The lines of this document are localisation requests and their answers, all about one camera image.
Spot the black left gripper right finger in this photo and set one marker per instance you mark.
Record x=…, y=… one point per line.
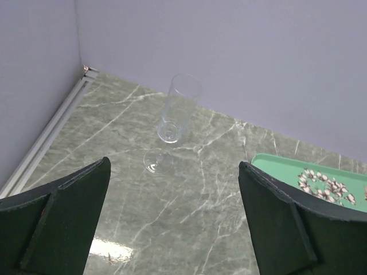
x=293, y=232

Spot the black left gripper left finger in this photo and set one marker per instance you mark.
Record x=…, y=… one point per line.
x=50, y=229

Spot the tall clear champagne flute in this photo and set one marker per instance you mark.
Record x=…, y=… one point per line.
x=182, y=98

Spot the green floral bird tray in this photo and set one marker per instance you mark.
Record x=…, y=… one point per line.
x=340, y=187

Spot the aluminium side rail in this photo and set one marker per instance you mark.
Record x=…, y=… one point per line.
x=22, y=173

